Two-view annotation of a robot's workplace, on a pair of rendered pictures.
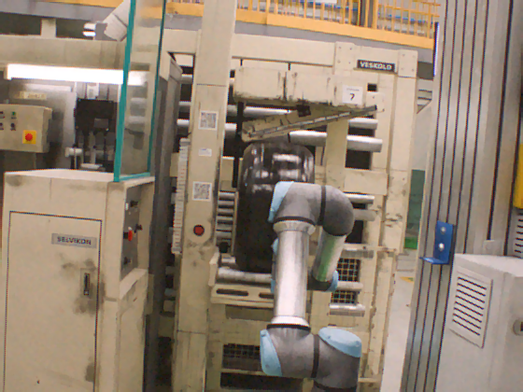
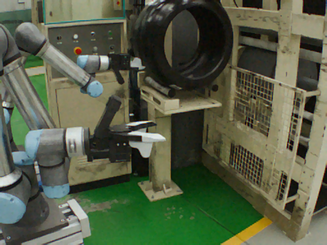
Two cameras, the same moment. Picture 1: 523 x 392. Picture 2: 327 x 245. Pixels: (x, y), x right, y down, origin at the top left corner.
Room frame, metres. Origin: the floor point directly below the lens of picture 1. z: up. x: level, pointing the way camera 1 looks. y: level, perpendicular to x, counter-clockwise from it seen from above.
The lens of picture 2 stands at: (1.71, -1.65, 1.38)
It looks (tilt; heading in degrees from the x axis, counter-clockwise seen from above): 22 degrees down; 66
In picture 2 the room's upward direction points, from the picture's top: straight up
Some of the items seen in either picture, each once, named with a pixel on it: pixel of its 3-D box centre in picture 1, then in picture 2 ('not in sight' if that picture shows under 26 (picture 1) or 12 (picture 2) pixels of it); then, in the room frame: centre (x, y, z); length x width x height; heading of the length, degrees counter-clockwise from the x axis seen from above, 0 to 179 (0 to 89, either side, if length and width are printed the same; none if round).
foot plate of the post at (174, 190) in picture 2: not in sight; (159, 186); (2.52, 0.24, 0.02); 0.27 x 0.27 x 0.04; 1
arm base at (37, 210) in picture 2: not in sight; (25, 202); (1.61, -0.73, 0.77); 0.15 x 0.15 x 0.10
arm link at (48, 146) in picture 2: not in sight; (47, 144); (1.72, -0.89, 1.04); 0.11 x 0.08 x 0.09; 166
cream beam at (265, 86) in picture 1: (299, 90); not in sight; (2.84, -0.14, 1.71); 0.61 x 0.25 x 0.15; 91
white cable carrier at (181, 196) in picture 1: (181, 196); not in sight; (2.49, 0.33, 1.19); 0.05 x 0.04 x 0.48; 1
